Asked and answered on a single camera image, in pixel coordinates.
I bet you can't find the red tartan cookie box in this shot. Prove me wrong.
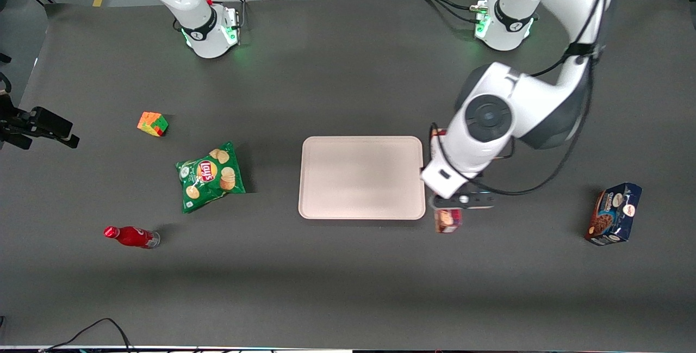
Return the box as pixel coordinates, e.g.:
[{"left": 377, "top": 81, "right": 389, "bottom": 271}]
[{"left": 432, "top": 128, "right": 463, "bottom": 234}]

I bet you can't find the beige plastic tray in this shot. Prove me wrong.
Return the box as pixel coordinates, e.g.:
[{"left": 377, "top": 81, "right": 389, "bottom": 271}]
[{"left": 298, "top": 136, "right": 426, "bottom": 220}]

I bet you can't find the blue chocolate cookie package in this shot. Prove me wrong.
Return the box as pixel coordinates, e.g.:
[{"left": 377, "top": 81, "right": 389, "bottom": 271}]
[{"left": 585, "top": 182, "right": 643, "bottom": 246}]

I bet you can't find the dark grey table mat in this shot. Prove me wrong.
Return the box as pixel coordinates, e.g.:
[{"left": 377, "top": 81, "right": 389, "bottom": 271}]
[{"left": 0, "top": 0, "right": 696, "bottom": 351}]

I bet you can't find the green potato chips bag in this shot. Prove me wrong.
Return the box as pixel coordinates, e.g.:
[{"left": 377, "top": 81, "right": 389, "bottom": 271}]
[{"left": 175, "top": 141, "right": 246, "bottom": 214}]

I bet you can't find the multicoloured puzzle cube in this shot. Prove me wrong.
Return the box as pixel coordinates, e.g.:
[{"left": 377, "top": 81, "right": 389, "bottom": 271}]
[{"left": 137, "top": 112, "right": 169, "bottom": 137}]

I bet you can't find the red cola bottle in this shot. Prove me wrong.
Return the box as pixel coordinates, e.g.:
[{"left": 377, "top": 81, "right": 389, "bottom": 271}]
[{"left": 103, "top": 226, "right": 161, "bottom": 249}]

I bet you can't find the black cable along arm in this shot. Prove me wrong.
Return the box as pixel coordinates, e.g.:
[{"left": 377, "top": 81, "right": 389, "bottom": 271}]
[{"left": 478, "top": 0, "right": 612, "bottom": 196}]

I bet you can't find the black cable at table edge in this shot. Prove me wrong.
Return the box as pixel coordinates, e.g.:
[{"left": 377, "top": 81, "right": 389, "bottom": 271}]
[{"left": 38, "top": 318, "right": 136, "bottom": 353}]

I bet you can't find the black camera on stand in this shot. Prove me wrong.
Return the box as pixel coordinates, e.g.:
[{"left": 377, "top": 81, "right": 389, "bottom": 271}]
[{"left": 0, "top": 73, "right": 80, "bottom": 150}]

